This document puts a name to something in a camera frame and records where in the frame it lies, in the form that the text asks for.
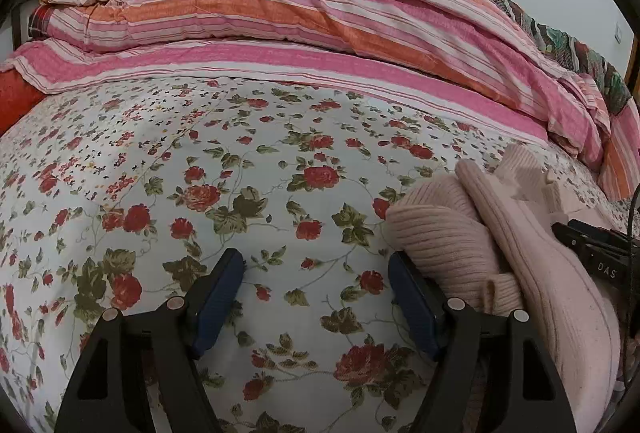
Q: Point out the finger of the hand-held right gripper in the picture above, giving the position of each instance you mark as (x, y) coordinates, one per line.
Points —
(580, 235)

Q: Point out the brown wooden door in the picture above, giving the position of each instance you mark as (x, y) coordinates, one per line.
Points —
(634, 68)

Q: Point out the red pillow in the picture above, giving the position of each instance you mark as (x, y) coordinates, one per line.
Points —
(17, 100)

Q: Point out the white wall switch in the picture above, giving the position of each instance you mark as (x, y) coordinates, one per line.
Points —
(618, 35)

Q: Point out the dark floral patterned quilt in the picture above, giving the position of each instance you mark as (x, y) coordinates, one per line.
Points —
(550, 38)

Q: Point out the pink orange striped quilt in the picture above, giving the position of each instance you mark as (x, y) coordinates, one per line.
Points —
(300, 13)

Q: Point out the pink knit sweater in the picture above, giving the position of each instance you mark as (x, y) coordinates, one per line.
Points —
(525, 263)

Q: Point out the floral bed sheet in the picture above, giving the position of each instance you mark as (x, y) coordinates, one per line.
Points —
(200, 173)

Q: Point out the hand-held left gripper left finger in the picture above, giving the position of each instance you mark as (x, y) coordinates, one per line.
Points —
(220, 298)

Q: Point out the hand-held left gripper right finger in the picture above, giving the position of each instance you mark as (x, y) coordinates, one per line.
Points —
(415, 305)

